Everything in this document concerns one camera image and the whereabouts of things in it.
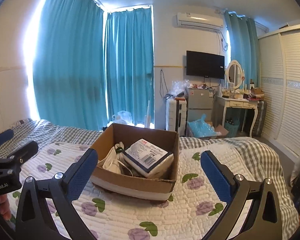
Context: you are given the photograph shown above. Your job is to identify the white suitcase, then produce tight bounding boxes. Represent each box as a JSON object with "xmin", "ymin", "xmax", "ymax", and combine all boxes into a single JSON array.
[{"xmin": 166, "ymin": 98, "xmax": 188, "ymax": 136}]

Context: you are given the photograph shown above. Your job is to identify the brown cardboard box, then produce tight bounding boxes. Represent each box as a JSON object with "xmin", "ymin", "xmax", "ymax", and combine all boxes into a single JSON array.
[{"xmin": 90, "ymin": 123, "xmax": 180, "ymax": 202}]

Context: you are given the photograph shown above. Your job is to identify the person's left hand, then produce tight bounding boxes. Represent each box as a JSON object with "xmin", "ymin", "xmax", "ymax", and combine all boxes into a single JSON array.
[{"xmin": 0, "ymin": 194, "xmax": 12, "ymax": 222}]

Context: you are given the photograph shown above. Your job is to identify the clear plastic bags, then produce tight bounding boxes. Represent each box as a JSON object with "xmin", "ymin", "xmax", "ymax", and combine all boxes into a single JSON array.
[{"xmin": 169, "ymin": 79, "xmax": 191, "ymax": 96}]

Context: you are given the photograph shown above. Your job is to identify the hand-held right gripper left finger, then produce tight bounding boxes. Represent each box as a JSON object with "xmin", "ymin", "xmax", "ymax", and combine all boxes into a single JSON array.
[{"xmin": 15, "ymin": 149, "xmax": 99, "ymax": 240}]

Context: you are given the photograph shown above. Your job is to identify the teal plastic basket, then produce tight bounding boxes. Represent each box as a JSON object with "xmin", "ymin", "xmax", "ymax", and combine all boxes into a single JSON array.
[{"xmin": 224, "ymin": 120, "xmax": 241, "ymax": 138}]

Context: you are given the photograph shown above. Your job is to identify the dark suitcase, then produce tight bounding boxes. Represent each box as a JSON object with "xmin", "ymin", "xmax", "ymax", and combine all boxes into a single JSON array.
[{"xmin": 252, "ymin": 100, "xmax": 268, "ymax": 138}]

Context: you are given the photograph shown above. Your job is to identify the grey small fridge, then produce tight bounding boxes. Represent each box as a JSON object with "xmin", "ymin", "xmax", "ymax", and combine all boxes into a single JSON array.
[{"xmin": 186, "ymin": 87, "xmax": 214, "ymax": 136}]

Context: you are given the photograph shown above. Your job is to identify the white air conditioner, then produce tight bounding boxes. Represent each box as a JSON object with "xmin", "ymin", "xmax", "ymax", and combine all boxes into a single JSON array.
[{"xmin": 176, "ymin": 12, "xmax": 225, "ymax": 31}]

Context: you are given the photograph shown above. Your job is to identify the white plastic bag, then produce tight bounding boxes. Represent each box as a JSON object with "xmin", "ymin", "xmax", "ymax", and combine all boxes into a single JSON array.
[{"xmin": 112, "ymin": 110, "xmax": 132, "ymax": 124}]

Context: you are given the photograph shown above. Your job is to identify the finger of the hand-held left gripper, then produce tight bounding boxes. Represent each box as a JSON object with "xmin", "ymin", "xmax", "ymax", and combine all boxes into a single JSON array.
[
  {"xmin": 0, "ymin": 129, "xmax": 14, "ymax": 148},
  {"xmin": 0, "ymin": 140, "xmax": 39, "ymax": 167}
]

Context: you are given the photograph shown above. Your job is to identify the white dressing table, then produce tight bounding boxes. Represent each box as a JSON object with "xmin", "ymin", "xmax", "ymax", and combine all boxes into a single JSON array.
[{"xmin": 216, "ymin": 94, "xmax": 260, "ymax": 138}]

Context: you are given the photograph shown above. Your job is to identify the narrow teal curtain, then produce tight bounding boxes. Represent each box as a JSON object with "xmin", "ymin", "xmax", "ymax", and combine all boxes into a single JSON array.
[{"xmin": 225, "ymin": 11, "xmax": 261, "ymax": 88}]

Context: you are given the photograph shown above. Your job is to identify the small cardboard box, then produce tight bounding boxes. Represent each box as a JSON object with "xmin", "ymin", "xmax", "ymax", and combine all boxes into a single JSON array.
[{"xmin": 251, "ymin": 87, "xmax": 265, "ymax": 99}]

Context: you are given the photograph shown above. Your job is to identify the black wall television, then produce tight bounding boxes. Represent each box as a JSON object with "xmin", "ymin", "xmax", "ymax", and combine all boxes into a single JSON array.
[{"xmin": 186, "ymin": 51, "xmax": 226, "ymax": 80}]

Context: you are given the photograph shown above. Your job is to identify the white louvred wardrobe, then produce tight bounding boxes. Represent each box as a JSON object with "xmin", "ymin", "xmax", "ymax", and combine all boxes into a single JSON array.
[{"xmin": 257, "ymin": 24, "xmax": 300, "ymax": 164}]

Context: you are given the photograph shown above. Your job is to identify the dark wall cable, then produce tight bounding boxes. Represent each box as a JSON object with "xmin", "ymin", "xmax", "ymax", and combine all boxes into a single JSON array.
[{"xmin": 160, "ymin": 69, "xmax": 169, "ymax": 98}]

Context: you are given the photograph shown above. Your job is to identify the white mop pole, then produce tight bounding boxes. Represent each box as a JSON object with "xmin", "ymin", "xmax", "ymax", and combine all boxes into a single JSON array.
[{"xmin": 145, "ymin": 73, "xmax": 153, "ymax": 128}]

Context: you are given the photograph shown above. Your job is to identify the patterned pillow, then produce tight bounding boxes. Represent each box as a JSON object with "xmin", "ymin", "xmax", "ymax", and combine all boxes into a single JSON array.
[{"xmin": 10, "ymin": 118, "xmax": 33, "ymax": 128}]

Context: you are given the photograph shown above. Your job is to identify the white floral quilt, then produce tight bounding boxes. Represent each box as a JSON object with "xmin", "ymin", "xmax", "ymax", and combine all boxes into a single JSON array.
[{"xmin": 12, "ymin": 141, "xmax": 300, "ymax": 240}]

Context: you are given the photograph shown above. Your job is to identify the oval white vanity mirror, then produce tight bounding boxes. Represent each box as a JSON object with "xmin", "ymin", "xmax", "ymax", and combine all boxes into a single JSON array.
[{"xmin": 226, "ymin": 60, "xmax": 244, "ymax": 91}]

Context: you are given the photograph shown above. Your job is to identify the wide teal curtain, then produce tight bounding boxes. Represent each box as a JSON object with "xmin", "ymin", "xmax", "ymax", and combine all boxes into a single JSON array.
[{"xmin": 32, "ymin": 0, "xmax": 108, "ymax": 131}]

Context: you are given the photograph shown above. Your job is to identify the medium teal curtain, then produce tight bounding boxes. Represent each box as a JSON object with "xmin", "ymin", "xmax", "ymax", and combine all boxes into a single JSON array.
[{"xmin": 104, "ymin": 5, "xmax": 155, "ymax": 127}]

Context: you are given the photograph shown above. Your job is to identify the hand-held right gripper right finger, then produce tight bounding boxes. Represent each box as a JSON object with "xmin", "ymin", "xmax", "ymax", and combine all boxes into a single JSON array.
[{"xmin": 200, "ymin": 150, "xmax": 283, "ymax": 240}]

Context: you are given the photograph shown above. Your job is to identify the barcode-labelled white cloth package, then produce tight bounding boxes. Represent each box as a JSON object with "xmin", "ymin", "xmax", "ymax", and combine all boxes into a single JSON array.
[{"xmin": 121, "ymin": 138, "xmax": 175, "ymax": 179}]

